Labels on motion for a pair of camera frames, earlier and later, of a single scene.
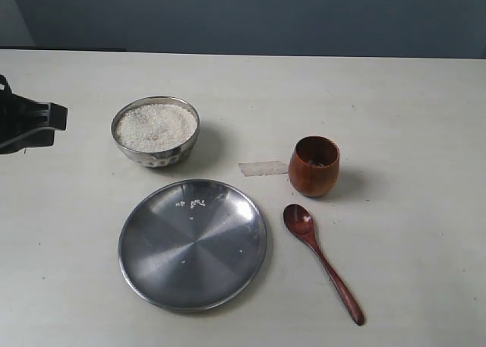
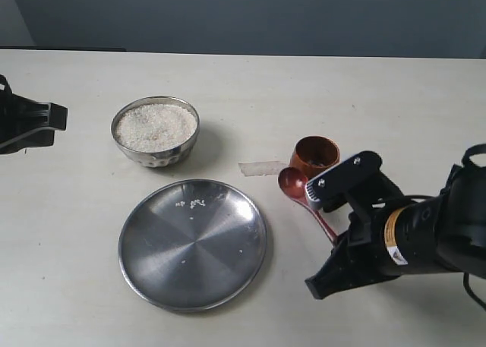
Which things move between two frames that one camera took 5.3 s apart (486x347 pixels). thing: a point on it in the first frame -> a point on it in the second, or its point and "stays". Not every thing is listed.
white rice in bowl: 155,127 stays
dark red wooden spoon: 301,219 -> 292,182
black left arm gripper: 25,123 stays
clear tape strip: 263,168 stays
